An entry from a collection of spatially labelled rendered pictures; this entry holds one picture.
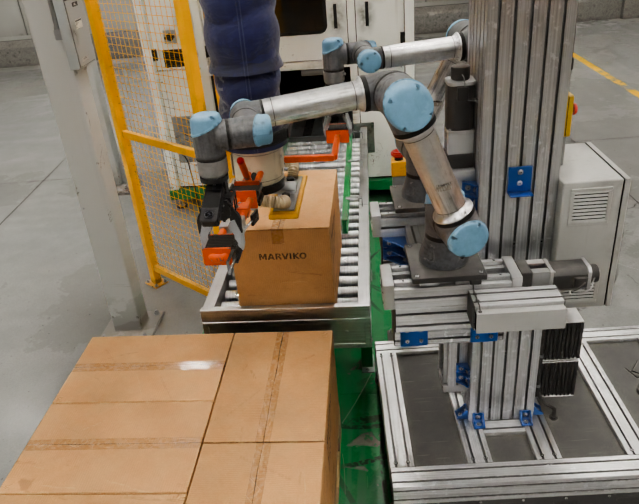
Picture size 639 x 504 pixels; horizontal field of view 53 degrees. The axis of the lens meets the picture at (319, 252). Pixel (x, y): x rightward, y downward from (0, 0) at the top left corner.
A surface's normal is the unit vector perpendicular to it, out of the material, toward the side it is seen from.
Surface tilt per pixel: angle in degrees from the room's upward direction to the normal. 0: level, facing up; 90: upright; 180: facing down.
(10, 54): 89
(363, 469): 0
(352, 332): 90
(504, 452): 0
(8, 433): 0
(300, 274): 90
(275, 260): 90
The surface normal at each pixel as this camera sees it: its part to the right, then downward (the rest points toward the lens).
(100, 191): -0.07, 0.48
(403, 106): 0.12, 0.36
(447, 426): -0.07, -0.87
